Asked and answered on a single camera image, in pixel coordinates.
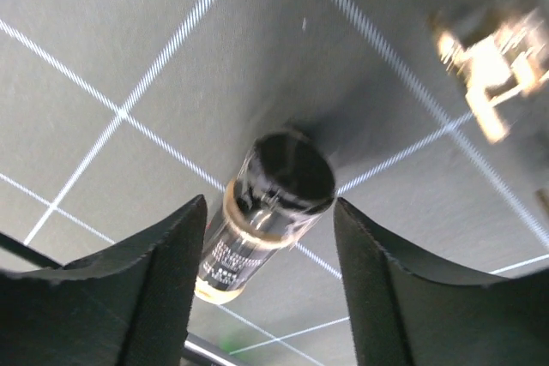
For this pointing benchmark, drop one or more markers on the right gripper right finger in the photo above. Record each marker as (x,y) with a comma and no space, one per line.
(408,306)

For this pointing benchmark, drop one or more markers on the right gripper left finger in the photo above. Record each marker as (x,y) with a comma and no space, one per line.
(128,304)

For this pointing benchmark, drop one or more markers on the small spice bottle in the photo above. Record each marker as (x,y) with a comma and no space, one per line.
(282,189)

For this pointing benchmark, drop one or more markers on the clear acrylic organizer rack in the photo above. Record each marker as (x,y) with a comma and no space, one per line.
(498,51)

